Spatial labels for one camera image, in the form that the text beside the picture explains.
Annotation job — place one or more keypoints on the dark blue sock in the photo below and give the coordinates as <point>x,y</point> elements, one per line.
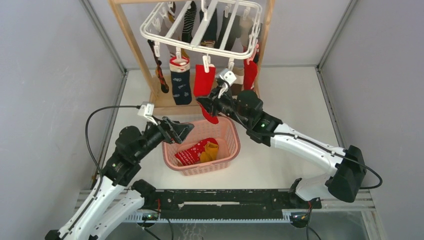
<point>235,32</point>

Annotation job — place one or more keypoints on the mustard yellow sock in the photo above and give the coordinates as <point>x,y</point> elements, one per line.
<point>210,152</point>

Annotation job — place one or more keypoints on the black striped narrow sock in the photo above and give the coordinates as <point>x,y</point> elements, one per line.
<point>188,22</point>

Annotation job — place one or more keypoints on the red white striped sock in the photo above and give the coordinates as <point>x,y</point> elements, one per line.
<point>250,71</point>

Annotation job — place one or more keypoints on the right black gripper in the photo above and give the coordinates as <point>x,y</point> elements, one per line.
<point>211,102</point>

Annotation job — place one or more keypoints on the red sock white pattern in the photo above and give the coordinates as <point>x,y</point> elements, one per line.
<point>203,83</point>

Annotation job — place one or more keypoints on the brown beige block sock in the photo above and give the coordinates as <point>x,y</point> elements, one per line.
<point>238,84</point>

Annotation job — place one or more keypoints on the wooden hanger stand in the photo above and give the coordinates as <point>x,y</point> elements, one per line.
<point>164,102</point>

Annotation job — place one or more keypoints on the red snowflake sock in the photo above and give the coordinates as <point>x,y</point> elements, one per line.
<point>191,156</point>

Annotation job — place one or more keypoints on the pink plastic basket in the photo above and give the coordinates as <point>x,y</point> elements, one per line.
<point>225,134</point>

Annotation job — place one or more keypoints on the black mounting rail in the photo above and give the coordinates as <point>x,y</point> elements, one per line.
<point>227,204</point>

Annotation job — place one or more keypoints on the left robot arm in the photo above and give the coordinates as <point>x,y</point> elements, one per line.
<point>95,219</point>

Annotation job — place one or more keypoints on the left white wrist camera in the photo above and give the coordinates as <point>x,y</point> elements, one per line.
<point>146,111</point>

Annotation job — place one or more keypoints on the white plastic sock hanger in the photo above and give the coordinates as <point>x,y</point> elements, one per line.
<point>152,26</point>

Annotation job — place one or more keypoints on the black white striped sock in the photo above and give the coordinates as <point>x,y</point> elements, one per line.
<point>257,55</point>

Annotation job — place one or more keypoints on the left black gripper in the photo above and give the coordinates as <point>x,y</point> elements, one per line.
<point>174,131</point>

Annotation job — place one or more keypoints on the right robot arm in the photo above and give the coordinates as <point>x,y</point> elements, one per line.
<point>343,169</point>

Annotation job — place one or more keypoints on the argyle red yellow sock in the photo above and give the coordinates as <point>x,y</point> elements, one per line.
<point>158,71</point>

